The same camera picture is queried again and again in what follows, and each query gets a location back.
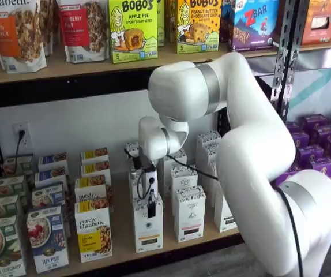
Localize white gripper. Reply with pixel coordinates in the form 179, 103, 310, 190
141, 169, 159, 219

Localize white box pink strip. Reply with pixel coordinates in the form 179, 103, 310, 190
170, 165, 199, 197
173, 185, 206, 243
157, 149, 188, 197

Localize wooden low shelf board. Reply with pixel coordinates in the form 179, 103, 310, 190
24, 170, 243, 275

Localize purely elizabeth yellow granola box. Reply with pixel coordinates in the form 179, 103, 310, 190
74, 201, 114, 264
81, 147, 110, 165
80, 163, 112, 180
74, 175, 109, 206

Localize white box black strip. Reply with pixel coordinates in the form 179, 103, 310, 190
213, 187, 239, 233
202, 142, 221, 203
195, 130, 223, 167

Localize blue flax plus cereal box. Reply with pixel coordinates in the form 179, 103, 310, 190
34, 168, 69, 188
31, 183, 66, 209
37, 152, 69, 173

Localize white box far left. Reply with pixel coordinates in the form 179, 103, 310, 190
26, 205, 70, 274

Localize black high shelf beam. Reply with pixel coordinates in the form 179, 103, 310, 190
0, 66, 230, 112

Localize wooden high shelf board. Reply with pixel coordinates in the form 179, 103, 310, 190
0, 36, 331, 86

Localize green Bobo's apple pie box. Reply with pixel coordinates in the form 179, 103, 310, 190
108, 0, 159, 64
156, 0, 167, 48

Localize yellow Bobo's peanut butter box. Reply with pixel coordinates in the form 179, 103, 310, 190
176, 0, 223, 55

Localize blue Zbar box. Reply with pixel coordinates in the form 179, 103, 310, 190
220, 0, 280, 52

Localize orange snack box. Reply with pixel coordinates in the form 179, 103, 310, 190
300, 0, 331, 46

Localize red purely elizabeth granola bag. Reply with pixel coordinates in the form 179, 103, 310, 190
56, 0, 110, 63

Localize white teal plastic sheet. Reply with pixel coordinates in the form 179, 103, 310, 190
246, 48, 331, 123

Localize brown granola bag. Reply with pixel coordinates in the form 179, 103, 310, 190
40, 0, 60, 57

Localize orange purely elizabeth granola bag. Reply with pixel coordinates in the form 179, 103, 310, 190
0, 0, 48, 74

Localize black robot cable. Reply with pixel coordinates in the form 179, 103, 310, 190
275, 186, 305, 277
164, 154, 220, 182

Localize white wall outlet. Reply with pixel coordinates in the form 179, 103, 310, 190
12, 122, 34, 154

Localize black plug with cord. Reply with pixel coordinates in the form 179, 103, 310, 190
14, 129, 27, 175

